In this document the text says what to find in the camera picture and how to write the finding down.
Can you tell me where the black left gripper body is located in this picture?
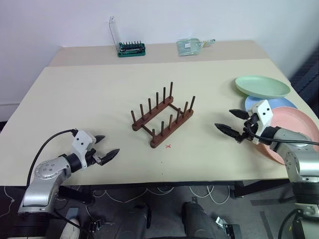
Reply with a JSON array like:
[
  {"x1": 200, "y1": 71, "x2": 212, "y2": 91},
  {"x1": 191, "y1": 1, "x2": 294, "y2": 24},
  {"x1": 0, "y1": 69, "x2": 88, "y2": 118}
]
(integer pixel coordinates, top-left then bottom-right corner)
[{"x1": 84, "y1": 148, "x2": 104, "y2": 167}]

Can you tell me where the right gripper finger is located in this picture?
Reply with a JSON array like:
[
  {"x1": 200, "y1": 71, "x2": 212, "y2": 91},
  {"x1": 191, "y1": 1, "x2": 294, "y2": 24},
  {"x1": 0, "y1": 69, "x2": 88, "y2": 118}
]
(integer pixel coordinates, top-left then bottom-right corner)
[
  {"x1": 214, "y1": 123, "x2": 241, "y2": 141},
  {"x1": 229, "y1": 109, "x2": 249, "y2": 120}
]

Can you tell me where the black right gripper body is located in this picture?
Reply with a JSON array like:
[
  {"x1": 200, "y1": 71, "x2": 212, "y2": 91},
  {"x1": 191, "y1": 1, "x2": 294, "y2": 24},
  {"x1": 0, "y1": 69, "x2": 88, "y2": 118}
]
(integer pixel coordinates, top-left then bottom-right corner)
[{"x1": 236, "y1": 113, "x2": 260, "y2": 144}]

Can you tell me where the brown wooden dish rack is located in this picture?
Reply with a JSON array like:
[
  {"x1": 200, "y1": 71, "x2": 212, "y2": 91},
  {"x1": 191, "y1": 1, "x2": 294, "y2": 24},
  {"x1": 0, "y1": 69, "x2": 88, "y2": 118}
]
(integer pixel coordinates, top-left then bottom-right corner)
[{"x1": 131, "y1": 81, "x2": 196, "y2": 149}]

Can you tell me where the green plate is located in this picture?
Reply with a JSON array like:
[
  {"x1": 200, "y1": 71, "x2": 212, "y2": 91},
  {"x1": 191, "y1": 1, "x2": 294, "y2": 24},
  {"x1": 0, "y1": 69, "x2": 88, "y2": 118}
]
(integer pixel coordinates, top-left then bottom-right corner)
[{"x1": 235, "y1": 76, "x2": 292, "y2": 99}]

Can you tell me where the pink red plate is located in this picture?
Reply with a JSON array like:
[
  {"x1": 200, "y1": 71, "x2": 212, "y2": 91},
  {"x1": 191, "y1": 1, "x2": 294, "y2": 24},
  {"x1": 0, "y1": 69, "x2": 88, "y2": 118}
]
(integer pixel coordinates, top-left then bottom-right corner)
[{"x1": 255, "y1": 107, "x2": 318, "y2": 165}]

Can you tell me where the blue plate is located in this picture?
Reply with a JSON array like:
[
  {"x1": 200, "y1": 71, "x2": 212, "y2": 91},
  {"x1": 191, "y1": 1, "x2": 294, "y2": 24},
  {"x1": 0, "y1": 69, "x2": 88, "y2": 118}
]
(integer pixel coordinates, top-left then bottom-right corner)
[{"x1": 244, "y1": 95, "x2": 299, "y2": 113}]

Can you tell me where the dark rounded shape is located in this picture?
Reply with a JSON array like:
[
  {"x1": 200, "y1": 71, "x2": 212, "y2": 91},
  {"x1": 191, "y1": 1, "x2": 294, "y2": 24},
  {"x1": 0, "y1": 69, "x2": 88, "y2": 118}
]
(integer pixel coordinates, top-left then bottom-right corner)
[
  {"x1": 182, "y1": 201, "x2": 220, "y2": 239},
  {"x1": 116, "y1": 202, "x2": 153, "y2": 239}
]

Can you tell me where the black ribbed object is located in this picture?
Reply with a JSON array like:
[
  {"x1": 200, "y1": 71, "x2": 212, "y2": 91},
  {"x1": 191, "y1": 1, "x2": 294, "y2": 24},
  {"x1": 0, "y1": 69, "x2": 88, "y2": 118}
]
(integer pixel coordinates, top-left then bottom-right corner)
[{"x1": 289, "y1": 46, "x2": 319, "y2": 106}]

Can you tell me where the green screwdriver bit set case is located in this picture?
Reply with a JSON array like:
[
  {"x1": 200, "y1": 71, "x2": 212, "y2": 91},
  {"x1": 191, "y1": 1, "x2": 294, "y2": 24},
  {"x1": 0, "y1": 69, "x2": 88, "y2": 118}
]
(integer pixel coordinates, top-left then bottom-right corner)
[{"x1": 108, "y1": 15, "x2": 147, "y2": 59}]

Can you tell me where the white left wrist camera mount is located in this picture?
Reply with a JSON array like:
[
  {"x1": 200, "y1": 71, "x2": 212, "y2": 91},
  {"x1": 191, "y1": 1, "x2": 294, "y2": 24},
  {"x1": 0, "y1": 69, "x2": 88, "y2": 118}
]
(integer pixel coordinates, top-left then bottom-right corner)
[{"x1": 71, "y1": 129, "x2": 97, "y2": 163}]

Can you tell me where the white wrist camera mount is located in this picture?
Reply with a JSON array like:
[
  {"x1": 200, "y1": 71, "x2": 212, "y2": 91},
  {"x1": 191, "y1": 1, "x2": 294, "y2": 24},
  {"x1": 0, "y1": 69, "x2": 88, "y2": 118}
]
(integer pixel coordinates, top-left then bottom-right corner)
[
  {"x1": 249, "y1": 99, "x2": 274, "y2": 145},
  {"x1": 71, "y1": 129, "x2": 97, "y2": 163}
]

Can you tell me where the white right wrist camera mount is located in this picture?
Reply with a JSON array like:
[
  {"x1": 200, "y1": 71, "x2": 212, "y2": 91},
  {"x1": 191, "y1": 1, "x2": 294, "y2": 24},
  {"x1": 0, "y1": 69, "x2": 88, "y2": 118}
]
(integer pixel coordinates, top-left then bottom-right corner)
[{"x1": 249, "y1": 99, "x2": 274, "y2": 145}]

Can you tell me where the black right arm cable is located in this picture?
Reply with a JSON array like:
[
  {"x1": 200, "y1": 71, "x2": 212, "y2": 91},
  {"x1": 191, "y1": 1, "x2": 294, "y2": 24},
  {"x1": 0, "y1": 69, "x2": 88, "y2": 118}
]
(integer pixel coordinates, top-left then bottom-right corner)
[{"x1": 245, "y1": 115, "x2": 319, "y2": 146}]

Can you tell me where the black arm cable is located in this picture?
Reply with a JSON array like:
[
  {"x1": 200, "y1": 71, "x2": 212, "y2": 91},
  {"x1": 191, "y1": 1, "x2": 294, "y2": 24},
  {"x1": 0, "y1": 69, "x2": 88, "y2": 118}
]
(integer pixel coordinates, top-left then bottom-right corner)
[
  {"x1": 26, "y1": 128, "x2": 78, "y2": 186},
  {"x1": 245, "y1": 115, "x2": 319, "y2": 146}
]

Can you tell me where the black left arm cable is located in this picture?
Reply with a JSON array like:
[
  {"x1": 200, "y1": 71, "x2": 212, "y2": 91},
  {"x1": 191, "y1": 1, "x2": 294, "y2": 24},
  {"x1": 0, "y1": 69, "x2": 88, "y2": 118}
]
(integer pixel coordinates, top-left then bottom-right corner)
[{"x1": 26, "y1": 128, "x2": 78, "y2": 186}]

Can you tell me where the black table frame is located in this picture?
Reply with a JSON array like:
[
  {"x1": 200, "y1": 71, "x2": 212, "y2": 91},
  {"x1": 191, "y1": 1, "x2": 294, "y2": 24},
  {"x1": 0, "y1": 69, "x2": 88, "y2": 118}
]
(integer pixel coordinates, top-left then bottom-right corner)
[{"x1": 58, "y1": 180, "x2": 298, "y2": 205}]

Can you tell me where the white floor cable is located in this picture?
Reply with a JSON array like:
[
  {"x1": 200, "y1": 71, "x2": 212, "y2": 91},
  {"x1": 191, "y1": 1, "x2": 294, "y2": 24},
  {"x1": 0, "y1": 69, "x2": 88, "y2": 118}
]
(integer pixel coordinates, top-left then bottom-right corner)
[{"x1": 92, "y1": 184, "x2": 233, "y2": 205}]

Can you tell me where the metal floor bracket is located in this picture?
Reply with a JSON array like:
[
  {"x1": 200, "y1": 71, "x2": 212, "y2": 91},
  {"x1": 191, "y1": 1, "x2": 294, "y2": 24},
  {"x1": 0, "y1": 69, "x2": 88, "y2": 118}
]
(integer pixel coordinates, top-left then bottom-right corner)
[{"x1": 214, "y1": 216, "x2": 240, "y2": 239}]

